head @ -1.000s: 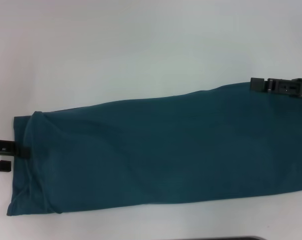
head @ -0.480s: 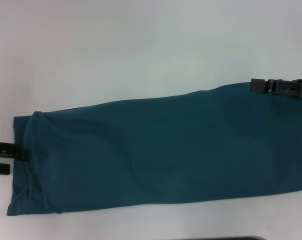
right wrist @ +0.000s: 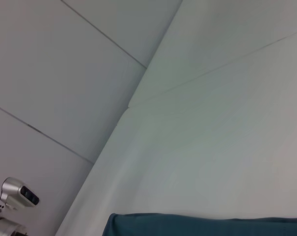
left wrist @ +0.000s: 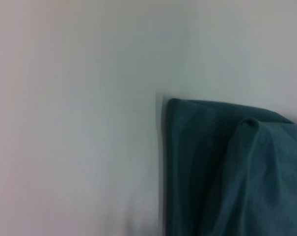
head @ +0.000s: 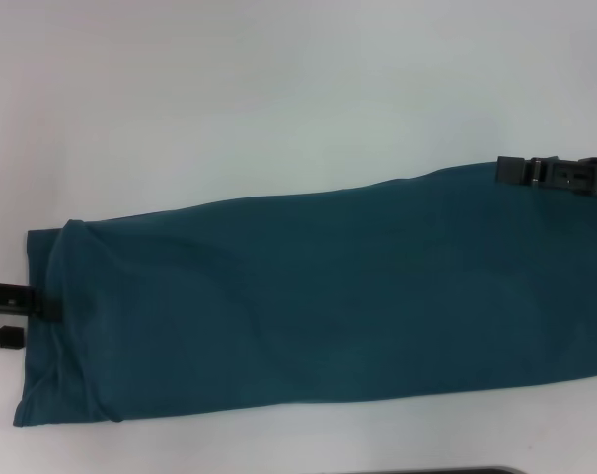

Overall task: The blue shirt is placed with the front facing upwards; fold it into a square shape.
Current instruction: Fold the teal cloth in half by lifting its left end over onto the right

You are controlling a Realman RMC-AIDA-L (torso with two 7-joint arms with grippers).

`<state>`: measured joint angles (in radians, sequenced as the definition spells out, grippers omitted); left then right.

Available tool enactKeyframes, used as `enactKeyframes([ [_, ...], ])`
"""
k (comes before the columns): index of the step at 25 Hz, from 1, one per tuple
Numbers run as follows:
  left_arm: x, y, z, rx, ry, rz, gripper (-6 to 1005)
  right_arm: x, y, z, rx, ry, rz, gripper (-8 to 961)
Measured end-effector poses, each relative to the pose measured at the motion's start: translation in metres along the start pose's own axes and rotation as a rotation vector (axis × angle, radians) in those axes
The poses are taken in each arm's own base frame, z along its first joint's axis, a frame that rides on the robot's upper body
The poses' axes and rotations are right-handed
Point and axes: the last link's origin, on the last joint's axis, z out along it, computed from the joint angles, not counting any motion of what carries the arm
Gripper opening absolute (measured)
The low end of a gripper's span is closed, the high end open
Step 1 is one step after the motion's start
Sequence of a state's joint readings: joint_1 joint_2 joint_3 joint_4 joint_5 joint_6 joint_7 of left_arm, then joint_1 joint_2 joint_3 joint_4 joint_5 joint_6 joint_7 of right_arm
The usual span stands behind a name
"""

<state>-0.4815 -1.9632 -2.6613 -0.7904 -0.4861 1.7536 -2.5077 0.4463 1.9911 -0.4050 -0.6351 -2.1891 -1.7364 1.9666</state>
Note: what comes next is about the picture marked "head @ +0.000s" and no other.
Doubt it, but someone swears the teal blue printed t-shirt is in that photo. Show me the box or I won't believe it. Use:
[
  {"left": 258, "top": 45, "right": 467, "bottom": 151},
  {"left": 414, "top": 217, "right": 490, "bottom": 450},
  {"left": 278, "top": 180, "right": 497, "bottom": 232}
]
[{"left": 12, "top": 165, "right": 597, "bottom": 427}]

